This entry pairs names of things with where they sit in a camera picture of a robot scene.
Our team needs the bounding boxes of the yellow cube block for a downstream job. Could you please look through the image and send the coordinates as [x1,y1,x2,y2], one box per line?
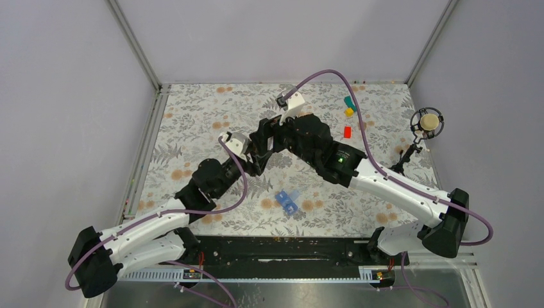
[344,108,354,117]

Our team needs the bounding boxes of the floral patterned table mat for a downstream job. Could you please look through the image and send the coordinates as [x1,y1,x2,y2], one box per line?
[131,84,416,237]

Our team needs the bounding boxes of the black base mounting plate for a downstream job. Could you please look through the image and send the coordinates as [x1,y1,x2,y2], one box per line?
[177,235,409,275]

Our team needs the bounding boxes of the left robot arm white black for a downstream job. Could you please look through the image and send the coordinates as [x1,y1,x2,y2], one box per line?
[64,146,272,298]

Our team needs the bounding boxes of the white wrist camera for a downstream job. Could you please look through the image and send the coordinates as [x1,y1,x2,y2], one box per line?
[276,91,306,125]
[219,132,250,161]

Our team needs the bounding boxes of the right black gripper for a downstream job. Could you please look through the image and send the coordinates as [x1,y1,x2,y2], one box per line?
[249,107,319,167]

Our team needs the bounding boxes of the blue weekly pill organizer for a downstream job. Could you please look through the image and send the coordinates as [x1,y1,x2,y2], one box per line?
[275,190,300,216]

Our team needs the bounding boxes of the teal curved block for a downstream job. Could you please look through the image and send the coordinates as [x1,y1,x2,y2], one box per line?
[343,96,357,112]

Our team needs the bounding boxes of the red rectangular block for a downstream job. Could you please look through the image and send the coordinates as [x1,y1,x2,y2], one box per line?
[343,126,352,139]

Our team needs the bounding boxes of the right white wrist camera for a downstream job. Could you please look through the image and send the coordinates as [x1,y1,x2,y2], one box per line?
[276,91,306,125]

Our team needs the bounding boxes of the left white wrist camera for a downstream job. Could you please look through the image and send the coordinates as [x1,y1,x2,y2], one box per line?
[219,132,250,161]

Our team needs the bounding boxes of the slotted grey cable duct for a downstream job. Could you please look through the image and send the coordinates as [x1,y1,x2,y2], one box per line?
[119,266,396,286]

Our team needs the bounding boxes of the microphone on tripod stand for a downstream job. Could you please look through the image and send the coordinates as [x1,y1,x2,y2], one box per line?
[391,107,445,175]

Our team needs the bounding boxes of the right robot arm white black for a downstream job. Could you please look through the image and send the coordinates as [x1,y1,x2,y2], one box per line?
[248,114,469,264]

